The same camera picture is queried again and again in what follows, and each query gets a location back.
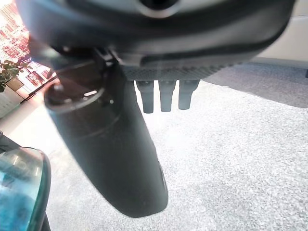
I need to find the white planter box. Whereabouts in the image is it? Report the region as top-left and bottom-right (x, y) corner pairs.
(0, 77), (37, 119)

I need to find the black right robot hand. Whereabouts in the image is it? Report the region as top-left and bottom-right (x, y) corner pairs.
(14, 0), (296, 218)

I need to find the grey carpet rug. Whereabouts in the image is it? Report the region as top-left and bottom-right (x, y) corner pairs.
(45, 62), (308, 231)

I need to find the green potted plant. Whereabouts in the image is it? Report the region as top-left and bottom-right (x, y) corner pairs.
(0, 59), (26, 93)

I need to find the glass table top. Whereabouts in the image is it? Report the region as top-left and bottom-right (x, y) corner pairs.
(0, 146), (52, 231)

